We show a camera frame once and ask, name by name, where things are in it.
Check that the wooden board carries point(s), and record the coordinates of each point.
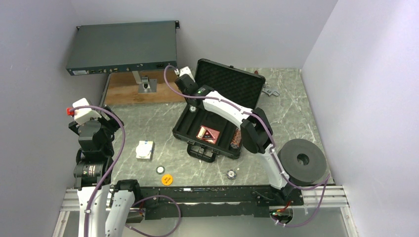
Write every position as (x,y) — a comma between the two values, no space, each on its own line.
(124,90)

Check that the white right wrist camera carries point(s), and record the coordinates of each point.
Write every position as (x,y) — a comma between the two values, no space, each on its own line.
(184,71)

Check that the metal stand bracket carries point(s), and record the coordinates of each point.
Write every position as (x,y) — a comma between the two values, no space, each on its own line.
(145,84)

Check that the orange round sticker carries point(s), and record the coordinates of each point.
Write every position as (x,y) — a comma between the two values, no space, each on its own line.
(167,179)

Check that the clear dealer button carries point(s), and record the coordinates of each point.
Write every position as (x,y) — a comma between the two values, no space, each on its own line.
(143,150)

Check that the green poker chip on table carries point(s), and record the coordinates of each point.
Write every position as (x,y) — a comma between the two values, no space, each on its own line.
(160,170)

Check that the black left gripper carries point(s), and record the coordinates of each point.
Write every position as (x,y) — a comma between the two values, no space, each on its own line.
(111,123)

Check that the red playing card deck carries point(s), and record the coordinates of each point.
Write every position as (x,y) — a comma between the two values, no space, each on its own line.
(208,134)

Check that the grey foam roll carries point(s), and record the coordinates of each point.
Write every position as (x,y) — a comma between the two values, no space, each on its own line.
(303,161)

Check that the grey rack network switch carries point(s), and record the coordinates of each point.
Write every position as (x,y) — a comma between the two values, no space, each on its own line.
(123,47)

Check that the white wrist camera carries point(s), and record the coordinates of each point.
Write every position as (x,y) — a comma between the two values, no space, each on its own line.
(82,116)
(184,71)

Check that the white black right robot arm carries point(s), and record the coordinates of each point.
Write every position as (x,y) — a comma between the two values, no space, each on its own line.
(256,133)

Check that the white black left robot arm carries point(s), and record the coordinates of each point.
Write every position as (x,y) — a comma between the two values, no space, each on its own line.
(103,209)

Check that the adjustable metal wrench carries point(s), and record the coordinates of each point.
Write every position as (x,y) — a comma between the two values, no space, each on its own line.
(270,91)

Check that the row of poker chips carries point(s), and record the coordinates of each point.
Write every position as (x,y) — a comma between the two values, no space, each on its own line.
(236,139)

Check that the black foam-lined poker case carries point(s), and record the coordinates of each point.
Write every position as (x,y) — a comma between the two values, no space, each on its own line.
(241,87)

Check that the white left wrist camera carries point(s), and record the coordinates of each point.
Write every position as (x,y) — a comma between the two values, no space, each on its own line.
(82,116)

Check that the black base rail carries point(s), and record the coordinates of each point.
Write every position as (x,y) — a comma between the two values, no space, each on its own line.
(210,201)

